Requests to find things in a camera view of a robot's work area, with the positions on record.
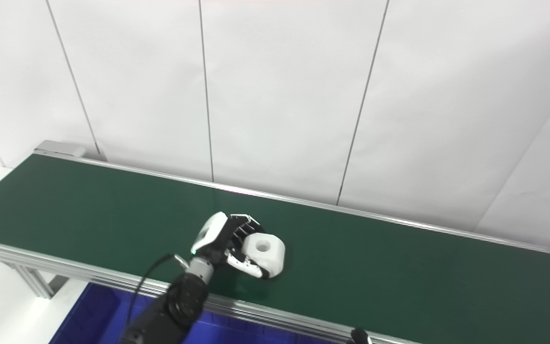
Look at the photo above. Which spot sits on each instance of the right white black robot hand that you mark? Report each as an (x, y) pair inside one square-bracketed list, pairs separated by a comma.
[(361, 337)]

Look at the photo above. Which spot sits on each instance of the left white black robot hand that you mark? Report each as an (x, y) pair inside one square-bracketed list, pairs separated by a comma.
[(212, 234)]

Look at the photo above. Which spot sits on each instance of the white round plastic part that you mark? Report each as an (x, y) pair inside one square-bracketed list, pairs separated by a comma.
[(268, 253)]

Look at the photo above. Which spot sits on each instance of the green conveyor belt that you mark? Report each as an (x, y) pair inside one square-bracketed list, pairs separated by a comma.
[(65, 271), (375, 267)]

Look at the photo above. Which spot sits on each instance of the blue plastic bin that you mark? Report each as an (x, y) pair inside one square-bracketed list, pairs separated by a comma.
[(98, 320)]

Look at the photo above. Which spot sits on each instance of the grey conveyor end housing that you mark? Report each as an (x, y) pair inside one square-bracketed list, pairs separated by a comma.
[(60, 148)]

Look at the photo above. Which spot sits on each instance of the aluminium conveyor leg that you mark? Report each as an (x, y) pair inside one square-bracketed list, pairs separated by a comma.
[(36, 282)]

